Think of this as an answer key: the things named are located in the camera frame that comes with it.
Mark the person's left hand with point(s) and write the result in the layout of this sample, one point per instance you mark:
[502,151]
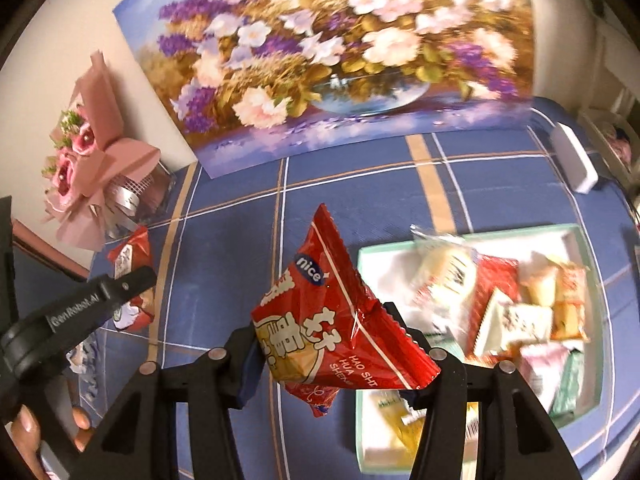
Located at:
[25,440]

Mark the red gold-patterned snack packet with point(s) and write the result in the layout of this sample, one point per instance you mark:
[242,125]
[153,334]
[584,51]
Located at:
[492,290]

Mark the blue white wrapped packets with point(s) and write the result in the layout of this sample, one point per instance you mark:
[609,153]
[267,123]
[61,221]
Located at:
[85,365]

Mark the yellow egg roll packet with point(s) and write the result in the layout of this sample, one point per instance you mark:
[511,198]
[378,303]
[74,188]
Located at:
[570,305]

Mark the flower painting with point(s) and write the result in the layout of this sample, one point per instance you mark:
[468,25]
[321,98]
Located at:
[325,50]

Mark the white green-print sachet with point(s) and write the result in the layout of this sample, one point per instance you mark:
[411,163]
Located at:
[515,322]

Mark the pink snack packet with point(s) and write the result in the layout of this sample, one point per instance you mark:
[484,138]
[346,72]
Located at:
[542,370]

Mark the teal-rimmed white tray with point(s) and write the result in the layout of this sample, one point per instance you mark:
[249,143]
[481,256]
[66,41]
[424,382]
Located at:
[385,265]

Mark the white power adapter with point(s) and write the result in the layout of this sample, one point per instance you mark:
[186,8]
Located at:
[572,160]

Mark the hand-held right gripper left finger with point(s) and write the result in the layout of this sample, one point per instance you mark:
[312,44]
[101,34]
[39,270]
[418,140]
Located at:
[252,370]

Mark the teal white snack packet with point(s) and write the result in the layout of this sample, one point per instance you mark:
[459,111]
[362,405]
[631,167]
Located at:
[570,380]

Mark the small jelly cup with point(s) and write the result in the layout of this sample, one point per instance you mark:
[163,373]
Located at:
[540,280]

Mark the blue plaid tablecloth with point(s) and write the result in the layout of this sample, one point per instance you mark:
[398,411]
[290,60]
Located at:
[240,200]

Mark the pink flower bouquet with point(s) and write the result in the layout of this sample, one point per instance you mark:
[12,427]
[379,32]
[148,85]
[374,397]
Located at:
[85,160]

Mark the white orange-print bun packet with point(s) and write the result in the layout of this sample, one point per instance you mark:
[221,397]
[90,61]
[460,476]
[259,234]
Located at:
[445,270]

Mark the small brown-red snack packet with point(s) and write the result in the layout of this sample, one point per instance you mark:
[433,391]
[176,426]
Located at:
[130,255]

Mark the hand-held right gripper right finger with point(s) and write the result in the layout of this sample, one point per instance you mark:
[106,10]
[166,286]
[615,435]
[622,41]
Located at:
[445,400]

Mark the red peanut snack packet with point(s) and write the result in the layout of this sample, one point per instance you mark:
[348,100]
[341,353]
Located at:
[320,320]

